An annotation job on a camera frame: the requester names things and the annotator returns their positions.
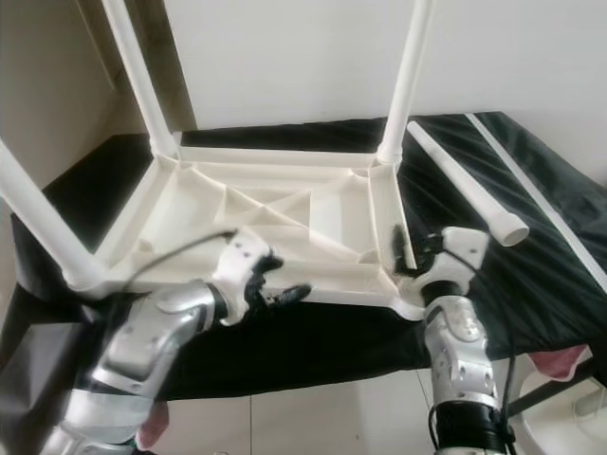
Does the pink rounded object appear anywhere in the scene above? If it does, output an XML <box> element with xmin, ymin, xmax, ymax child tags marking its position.
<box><xmin>138</xmin><ymin>403</ymin><xmax>172</xmax><ymax>451</ymax></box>
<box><xmin>531</xmin><ymin>346</ymin><xmax>591</xmax><ymax>380</ymax></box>

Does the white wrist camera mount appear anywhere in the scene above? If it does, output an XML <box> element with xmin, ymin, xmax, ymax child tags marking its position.
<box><xmin>413</xmin><ymin>227</ymin><xmax>489</xmax><ymax>300</ymax></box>
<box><xmin>211</xmin><ymin>227</ymin><xmax>274</xmax><ymax>323</ymax></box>

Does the white plastic table top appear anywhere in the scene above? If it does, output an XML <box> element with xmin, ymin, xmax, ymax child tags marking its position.
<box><xmin>90</xmin><ymin>150</ymin><xmax>428</xmax><ymax>321</ymax></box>

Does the white floor fan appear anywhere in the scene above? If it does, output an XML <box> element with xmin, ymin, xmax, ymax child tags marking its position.
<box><xmin>517</xmin><ymin>370</ymin><xmax>607</xmax><ymax>455</ymax></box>

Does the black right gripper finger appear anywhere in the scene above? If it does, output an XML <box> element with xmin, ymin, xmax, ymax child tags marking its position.
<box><xmin>391</xmin><ymin>226</ymin><xmax>414</xmax><ymax>277</ymax></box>

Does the black metal table leg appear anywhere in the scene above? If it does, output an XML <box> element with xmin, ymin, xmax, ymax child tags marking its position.
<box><xmin>503</xmin><ymin>365</ymin><xmax>607</xmax><ymax>415</ymax></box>

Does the white tape strip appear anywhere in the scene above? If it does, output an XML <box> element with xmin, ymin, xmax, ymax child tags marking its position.
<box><xmin>465</xmin><ymin>114</ymin><xmax>607</xmax><ymax>257</ymax></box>

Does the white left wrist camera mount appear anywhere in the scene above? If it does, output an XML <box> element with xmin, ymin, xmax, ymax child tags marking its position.
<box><xmin>211</xmin><ymin>227</ymin><xmax>274</xmax><ymax>323</ymax></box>

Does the black tablecloth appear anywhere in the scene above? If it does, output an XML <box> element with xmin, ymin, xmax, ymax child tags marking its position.
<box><xmin>0</xmin><ymin>112</ymin><xmax>607</xmax><ymax>455</ymax></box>

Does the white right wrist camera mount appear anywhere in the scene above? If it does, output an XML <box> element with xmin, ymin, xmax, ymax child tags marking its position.
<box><xmin>413</xmin><ymin>227</ymin><xmax>489</xmax><ymax>300</ymax></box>

